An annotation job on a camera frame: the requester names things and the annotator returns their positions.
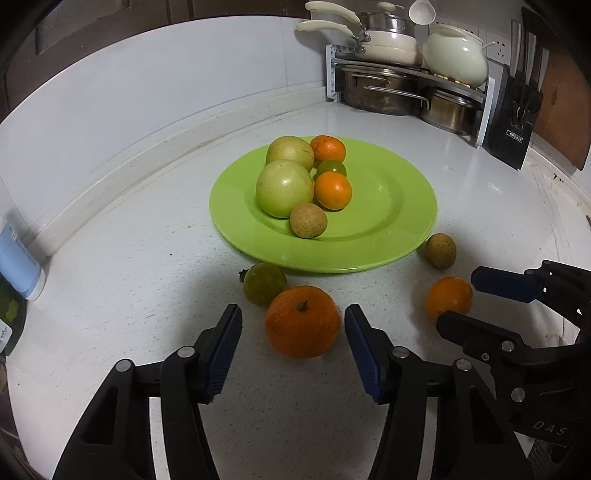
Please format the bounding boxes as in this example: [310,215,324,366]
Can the dark brown wooden cabinet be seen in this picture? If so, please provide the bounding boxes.
[4,0,310,112]

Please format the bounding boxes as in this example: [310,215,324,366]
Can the brown wooden cutting board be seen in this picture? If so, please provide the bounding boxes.
[522,7,591,172]

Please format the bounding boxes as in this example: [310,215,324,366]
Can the large orange mandarin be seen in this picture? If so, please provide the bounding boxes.
[264,285,341,360]

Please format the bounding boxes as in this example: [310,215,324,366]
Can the white ladle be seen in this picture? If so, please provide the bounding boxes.
[409,0,436,26]

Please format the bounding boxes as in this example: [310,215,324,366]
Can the small green tomato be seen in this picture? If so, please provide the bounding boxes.
[239,262,288,308]
[315,159,348,178]

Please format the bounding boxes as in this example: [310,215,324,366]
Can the dark orange mandarin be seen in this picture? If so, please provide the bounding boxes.
[309,135,347,168]

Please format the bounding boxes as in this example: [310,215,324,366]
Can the green dish soap bottle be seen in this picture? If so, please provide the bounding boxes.
[0,277,28,356]

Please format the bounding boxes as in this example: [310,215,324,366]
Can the wide steel pot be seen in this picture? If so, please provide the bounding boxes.
[339,67,432,116]

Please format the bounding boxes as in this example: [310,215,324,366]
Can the white ceramic pot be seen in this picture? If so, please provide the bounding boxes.
[422,23,497,88]

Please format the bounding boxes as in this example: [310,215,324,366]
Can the white pot shelf rack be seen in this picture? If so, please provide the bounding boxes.
[324,44,496,148]

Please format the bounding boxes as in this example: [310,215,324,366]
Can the green plate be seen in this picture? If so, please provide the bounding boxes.
[209,136,438,274]

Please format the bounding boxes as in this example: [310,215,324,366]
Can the small orange mandarin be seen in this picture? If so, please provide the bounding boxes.
[425,276,474,324]

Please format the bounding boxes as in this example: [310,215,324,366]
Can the white pump lotion bottle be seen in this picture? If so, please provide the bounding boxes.
[0,222,47,302]

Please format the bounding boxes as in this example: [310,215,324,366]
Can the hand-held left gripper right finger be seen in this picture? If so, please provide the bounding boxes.
[344,304,529,480]

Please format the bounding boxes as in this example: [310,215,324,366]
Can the steel pot with white handle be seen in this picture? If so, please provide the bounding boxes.
[305,0,409,34]

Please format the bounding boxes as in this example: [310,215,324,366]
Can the white wall outlets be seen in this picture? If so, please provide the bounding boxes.
[480,28,511,63]

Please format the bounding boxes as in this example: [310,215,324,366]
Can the cream pan with white handle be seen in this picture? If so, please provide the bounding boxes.
[295,19,422,65]

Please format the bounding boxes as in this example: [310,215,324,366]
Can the light orange mandarin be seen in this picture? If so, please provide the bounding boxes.
[314,171,353,212]

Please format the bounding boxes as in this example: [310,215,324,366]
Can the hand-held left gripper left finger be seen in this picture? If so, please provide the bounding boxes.
[53,304,243,480]

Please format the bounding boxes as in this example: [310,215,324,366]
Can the black knife block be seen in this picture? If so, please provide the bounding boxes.
[485,65,544,171]

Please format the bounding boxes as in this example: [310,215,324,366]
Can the small steel pot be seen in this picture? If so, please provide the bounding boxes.
[420,88,483,137]

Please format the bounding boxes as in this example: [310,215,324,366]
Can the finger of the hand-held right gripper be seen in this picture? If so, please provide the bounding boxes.
[471,261,591,324]
[436,310,533,376]

